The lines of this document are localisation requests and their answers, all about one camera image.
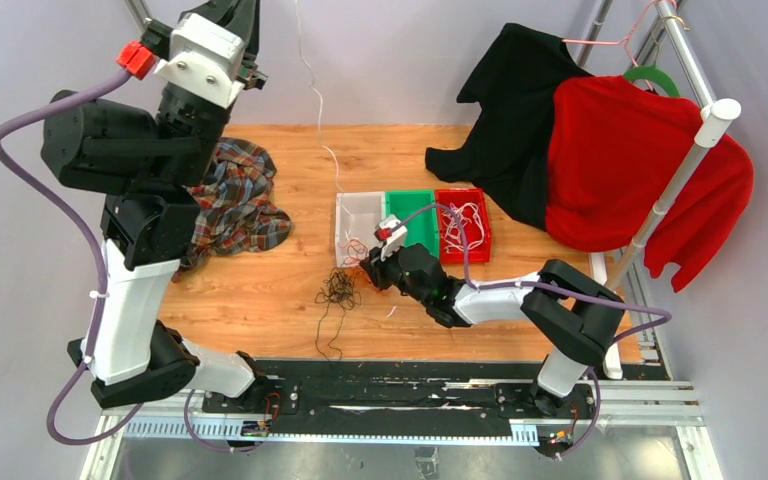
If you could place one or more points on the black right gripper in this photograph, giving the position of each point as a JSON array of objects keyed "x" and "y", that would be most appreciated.
[{"x": 377, "y": 268}]

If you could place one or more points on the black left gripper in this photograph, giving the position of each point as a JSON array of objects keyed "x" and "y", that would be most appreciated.
[{"x": 240, "y": 17}]

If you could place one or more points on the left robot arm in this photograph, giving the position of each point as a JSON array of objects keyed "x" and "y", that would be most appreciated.
[{"x": 145, "y": 164}]

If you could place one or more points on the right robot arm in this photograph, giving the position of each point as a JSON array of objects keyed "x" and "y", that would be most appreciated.
[{"x": 575, "y": 313}]

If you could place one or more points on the green plastic bin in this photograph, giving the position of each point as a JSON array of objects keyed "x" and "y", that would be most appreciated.
[{"x": 423, "y": 229}]

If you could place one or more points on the white translucent plastic bin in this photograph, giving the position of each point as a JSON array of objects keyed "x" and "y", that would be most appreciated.
[{"x": 357, "y": 215}]

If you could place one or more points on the red plastic bin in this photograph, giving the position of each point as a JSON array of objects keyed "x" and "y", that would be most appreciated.
[{"x": 470, "y": 204}]

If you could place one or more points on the plaid flannel shirt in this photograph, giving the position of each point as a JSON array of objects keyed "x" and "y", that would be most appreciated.
[{"x": 237, "y": 212}]

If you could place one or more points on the black t-shirt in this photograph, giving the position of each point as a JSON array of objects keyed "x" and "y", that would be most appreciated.
[{"x": 506, "y": 152}]

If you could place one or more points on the red t-shirt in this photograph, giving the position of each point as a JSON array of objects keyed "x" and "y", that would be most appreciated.
[{"x": 613, "y": 150}]

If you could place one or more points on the green clothes hanger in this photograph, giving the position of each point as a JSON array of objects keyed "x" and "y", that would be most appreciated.
[{"x": 654, "y": 75}]

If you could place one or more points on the white clothes rack pole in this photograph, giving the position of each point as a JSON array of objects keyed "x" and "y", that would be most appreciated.
[{"x": 718, "y": 115}]

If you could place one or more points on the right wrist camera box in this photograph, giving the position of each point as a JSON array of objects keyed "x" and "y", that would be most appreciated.
[{"x": 391, "y": 233}]

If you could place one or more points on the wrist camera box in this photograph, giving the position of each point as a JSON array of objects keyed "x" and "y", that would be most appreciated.
[
  {"x": 204, "y": 59},
  {"x": 391, "y": 233}
]

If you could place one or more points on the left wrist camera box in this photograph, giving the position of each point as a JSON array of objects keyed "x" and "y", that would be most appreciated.
[{"x": 204, "y": 59}]

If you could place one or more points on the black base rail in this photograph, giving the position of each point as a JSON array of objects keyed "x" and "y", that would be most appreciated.
[{"x": 390, "y": 401}]

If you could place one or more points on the pink wire hanger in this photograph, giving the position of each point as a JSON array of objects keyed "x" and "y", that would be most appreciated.
[{"x": 592, "y": 38}]

